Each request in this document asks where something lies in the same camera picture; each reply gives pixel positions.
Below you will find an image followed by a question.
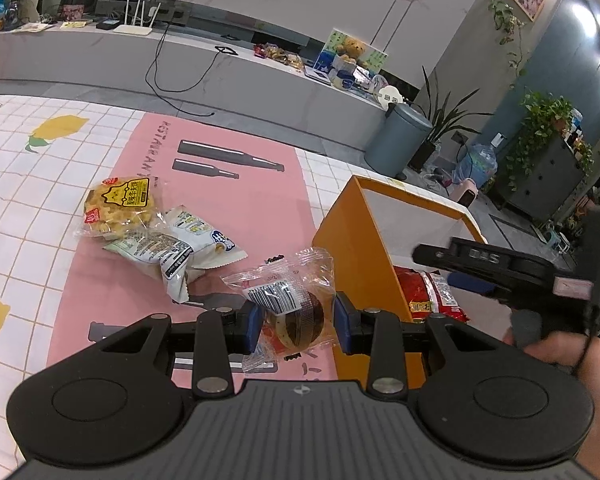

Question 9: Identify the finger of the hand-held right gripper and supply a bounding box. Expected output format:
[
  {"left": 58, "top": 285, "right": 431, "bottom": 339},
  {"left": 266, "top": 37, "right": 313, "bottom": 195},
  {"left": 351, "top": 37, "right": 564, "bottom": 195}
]
[{"left": 412, "top": 237, "right": 511, "bottom": 297}]

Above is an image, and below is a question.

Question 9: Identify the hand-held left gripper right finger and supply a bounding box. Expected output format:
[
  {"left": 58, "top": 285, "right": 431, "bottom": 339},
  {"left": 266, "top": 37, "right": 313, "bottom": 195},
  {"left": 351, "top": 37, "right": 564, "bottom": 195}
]
[{"left": 332, "top": 292, "right": 491, "bottom": 396}]

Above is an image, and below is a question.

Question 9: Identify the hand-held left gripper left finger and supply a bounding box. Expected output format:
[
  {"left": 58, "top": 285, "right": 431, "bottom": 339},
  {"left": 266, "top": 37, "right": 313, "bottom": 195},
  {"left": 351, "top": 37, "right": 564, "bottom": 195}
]
[{"left": 87, "top": 302, "right": 266, "bottom": 396}]

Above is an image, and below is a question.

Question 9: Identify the clear packet with brown cake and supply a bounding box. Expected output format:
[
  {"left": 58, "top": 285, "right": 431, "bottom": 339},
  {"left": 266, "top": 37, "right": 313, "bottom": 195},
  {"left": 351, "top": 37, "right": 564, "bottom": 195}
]
[{"left": 220, "top": 247, "right": 337, "bottom": 373}]

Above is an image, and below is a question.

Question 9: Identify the red snack packet silver label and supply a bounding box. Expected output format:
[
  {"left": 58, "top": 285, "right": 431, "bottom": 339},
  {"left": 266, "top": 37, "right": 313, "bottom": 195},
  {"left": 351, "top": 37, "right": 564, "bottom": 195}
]
[{"left": 394, "top": 266, "right": 473, "bottom": 323}]

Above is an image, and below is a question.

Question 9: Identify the orange cardboard box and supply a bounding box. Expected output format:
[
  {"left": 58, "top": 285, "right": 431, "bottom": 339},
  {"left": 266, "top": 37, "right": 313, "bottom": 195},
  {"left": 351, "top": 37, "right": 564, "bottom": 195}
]
[{"left": 312, "top": 175, "right": 487, "bottom": 396}]

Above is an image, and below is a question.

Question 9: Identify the person's right hand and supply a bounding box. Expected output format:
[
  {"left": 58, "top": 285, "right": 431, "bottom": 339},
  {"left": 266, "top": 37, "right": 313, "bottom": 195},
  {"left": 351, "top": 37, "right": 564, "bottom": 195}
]
[{"left": 502, "top": 332, "right": 600, "bottom": 441}]

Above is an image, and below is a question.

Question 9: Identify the pink heater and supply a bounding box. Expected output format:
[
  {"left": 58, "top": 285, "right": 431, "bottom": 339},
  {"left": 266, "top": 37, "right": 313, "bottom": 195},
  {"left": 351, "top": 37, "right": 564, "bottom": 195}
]
[{"left": 452, "top": 180, "right": 481, "bottom": 208}]

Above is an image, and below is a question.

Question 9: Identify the grey cabinet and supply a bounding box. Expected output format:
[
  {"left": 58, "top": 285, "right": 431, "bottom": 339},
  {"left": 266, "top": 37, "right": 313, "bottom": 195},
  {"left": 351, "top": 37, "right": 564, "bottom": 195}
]
[{"left": 495, "top": 135, "right": 588, "bottom": 221}]

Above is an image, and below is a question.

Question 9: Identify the white packet with green marks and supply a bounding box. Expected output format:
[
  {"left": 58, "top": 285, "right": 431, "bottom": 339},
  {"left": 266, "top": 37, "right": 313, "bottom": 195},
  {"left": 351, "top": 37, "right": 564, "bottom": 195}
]
[{"left": 160, "top": 205, "right": 248, "bottom": 268}]

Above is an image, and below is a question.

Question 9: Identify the blue water bottle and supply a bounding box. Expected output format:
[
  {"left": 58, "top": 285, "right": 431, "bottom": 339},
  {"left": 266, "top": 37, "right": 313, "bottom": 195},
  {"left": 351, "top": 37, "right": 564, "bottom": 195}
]
[{"left": 452, "top": 142, "right": 498, "bottom": 196}]

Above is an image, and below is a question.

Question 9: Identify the pale packet with black text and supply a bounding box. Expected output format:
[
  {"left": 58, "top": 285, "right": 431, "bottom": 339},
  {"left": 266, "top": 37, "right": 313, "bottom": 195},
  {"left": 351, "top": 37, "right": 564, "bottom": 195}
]
[{"left": 102, "top": 230, "right": 197, "bottom": 306}]

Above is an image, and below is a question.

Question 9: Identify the pink mat with bottle print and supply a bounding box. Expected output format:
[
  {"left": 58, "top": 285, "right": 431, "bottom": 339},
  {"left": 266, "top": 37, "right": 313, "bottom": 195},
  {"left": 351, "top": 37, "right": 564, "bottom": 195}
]
[{"left": 47, "top": 112, "right": 338, "bottom": 386}]

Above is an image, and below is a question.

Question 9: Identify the bushy green plant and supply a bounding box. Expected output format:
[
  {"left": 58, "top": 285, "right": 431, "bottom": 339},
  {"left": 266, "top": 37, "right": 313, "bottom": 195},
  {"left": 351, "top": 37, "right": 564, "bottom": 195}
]
[{"left": 505, "top": 91, "right": 576, "bottom": 191}]

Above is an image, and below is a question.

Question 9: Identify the grey trash can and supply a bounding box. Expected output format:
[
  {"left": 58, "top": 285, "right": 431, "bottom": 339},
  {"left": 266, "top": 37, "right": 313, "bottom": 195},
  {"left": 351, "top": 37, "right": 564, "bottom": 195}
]
[{"left": 364, "top": 102, "right": 433, "bottom": 178}]

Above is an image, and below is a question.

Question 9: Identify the long-leaved potted plant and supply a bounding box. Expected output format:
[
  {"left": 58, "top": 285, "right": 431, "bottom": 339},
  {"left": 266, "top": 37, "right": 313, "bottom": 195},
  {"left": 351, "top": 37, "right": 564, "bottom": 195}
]
[{"left": 407, "top": 65, "right": 496, "bottom": 173}]

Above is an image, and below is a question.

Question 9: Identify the round yellow snack packet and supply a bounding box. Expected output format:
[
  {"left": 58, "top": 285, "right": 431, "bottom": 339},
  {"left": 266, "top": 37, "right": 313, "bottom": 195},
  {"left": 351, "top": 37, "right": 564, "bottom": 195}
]
[{"left": 75, "top": 174, "right": 163, "bottom": 243}]

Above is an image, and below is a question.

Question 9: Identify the white round object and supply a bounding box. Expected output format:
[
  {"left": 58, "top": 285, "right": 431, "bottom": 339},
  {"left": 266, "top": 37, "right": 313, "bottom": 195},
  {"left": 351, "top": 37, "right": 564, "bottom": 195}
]
[{"left": 377, "top": 86, "right": 406, "bottom": 107}]

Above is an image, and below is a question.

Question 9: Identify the blue white box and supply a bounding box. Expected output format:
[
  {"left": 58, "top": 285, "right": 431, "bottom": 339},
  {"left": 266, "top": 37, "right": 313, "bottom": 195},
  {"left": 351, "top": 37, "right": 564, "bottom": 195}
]
[{"left": 317, "top": 52, "right": 356, "bottom": 81}]

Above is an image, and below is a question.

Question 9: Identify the brown teddy bear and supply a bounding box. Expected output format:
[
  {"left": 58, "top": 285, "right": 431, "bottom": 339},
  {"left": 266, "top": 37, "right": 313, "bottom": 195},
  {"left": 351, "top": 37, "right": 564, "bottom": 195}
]
[{"left": 336, "top": 36, "right": 367, "bottom": 67}]

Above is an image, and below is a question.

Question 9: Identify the hanging vine plant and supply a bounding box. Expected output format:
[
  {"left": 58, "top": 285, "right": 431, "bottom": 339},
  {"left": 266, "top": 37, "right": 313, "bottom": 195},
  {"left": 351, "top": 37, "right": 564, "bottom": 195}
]
[{"left": 489, "top": 0, "right": 528, "bottom": 76}]

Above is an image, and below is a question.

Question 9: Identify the pile of small snack packets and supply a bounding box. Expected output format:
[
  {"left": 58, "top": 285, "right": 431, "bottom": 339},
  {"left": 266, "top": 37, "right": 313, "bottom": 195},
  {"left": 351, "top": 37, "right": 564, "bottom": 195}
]
[{"left": 252, "top": 42, "right": 305, "bottom": 68}]

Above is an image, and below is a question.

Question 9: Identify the grey television console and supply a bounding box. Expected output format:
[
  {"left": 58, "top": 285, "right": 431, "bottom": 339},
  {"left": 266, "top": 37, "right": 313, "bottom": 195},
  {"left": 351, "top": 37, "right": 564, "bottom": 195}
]
[{"left": 0, "top": 0, "right": 416, "bottom": 156}]

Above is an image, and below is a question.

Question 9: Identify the white router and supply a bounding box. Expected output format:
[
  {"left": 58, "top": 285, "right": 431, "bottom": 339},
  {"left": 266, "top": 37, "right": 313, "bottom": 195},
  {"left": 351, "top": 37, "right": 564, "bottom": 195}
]
[{"left": 112, "top": 1, "right": 162, "bottom": 37}]

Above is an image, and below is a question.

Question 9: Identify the black cable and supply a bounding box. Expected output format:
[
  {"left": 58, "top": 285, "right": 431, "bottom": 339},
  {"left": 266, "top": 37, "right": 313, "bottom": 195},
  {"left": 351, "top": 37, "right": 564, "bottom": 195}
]
[
  {"left": 145, "top": 22, "right": 191, "bottom": 93},
  {"left": 177, "top": 50, "right": 231, "bottom": 116}
]

